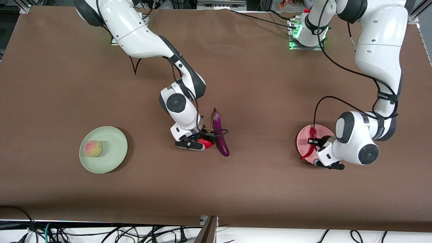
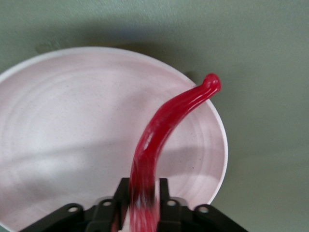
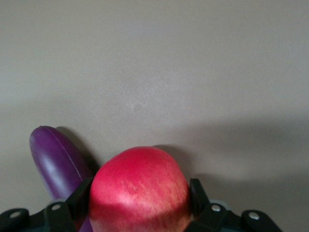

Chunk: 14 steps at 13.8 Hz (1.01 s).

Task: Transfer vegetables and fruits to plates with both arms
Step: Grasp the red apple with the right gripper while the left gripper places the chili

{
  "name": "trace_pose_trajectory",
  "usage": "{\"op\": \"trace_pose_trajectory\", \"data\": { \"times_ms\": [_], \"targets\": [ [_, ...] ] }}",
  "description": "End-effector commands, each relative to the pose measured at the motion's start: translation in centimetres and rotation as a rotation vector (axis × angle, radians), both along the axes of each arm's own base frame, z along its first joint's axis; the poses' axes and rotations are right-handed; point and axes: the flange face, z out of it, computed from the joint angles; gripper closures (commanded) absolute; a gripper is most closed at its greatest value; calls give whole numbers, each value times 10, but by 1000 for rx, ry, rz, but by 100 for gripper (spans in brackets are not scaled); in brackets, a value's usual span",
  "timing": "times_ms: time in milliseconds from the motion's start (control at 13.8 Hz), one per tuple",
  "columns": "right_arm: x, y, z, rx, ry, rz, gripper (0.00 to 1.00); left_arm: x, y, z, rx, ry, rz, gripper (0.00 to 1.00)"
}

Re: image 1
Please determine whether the red chili pepper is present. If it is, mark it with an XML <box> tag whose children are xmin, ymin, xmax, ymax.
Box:
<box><xmin>300</xmin><ymin>126</ymin><xmax>318</xmax><ymax>160</ymax></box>

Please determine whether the purple eggplant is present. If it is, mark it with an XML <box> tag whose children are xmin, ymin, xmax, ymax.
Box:
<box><xmin>211</xmin><ymin>107</ymin><xmax>230</xmax><ymax>157</ymax></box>

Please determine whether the yellow pink peach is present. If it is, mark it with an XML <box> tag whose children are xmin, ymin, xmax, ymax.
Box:
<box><xmin>83</xmin><ymin>140</ymin><xmax>103</xmax><ymax>158</ymax></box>

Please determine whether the pink round plate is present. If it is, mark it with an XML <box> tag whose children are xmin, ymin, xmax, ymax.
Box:
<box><xmin>296</xmin><ymin>124</ymin><xmax>338</xmax><ymax>165</ymax></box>

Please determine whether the pale green round plate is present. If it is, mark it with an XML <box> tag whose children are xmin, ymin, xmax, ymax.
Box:
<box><xmin>79</xmin><ymin>126</ymin><xmax>128</xmax><ymax>174</ymax></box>

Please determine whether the brown angled bar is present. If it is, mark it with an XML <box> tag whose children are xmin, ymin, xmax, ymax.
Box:
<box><xmin>195</xmin><ymin>216</ymin><xmax>218</xmax><ymax>243</ymax></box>

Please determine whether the brown table cover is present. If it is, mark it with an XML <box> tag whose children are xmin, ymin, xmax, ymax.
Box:
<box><xmin>0</xmin><ymin>5</ymin><xmax>432</xmax><ymax>233</ymax></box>

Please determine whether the grey box with ports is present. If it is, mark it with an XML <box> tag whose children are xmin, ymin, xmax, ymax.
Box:
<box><xmin>197</xmin><ymin>0</ymin><xmax>247</xmax><ymax>10</ymax></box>

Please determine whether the colourful toy pile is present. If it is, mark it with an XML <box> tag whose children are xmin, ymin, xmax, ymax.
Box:
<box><xmin>278</xmin><ymin>0</ymin><xmax>311</xmax><ymax>9</ymax></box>

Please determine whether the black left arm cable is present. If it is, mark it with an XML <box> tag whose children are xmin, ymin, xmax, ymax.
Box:
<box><xmin>313</xmin><ymin>0</ymin><xmax>400</xmax><ymax>149</ymax></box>

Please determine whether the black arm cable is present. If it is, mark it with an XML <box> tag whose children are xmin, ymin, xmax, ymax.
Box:
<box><xmin>313</xmin><ymin>0</ymin><xmax>400</xmax><ymax>149</ymax></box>
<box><xmin>130</xmin><ymin>56</ymin><xmax>229</xmax><ymax>137</ymax></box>

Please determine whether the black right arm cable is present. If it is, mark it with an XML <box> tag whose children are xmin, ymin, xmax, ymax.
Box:
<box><xmin>130</xmin><ymin>56</ymin><xmax>229</xmax><ymax>137</ymax></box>

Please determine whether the small silver metal bracket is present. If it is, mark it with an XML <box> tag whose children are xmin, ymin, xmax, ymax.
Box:
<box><xmin>199</xmin><ymin>215</ymin><xmax>219</xmax><ymax>226</ymax></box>

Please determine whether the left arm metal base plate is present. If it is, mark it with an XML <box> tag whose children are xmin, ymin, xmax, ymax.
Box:
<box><xmin>288</xmin><ymin>17</ymin><xmax>325</xmax><ymax>51</ymax></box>

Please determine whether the thin black table cable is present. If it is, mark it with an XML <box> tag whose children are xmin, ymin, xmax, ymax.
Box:
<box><xmin>229</xmin><ymin>9</ymin><xmax>299</xmax><ymax>30</ymax></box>

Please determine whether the aluminium frame profile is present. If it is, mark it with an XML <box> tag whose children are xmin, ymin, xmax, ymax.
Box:
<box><xmin>20</xmin><ymin>0</ymin><xmax>48</xmax><ymax>14</ymax></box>
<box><xmin>408</xmin><ymin>0</ymin><xmax>432</xmax><ymax>23</ymax></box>

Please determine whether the black arched cable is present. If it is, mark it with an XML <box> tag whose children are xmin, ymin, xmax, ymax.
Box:
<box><xmin>0</xmin><ymin>205</ymin><xmax>36</xmax><ymax>243</ymax></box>

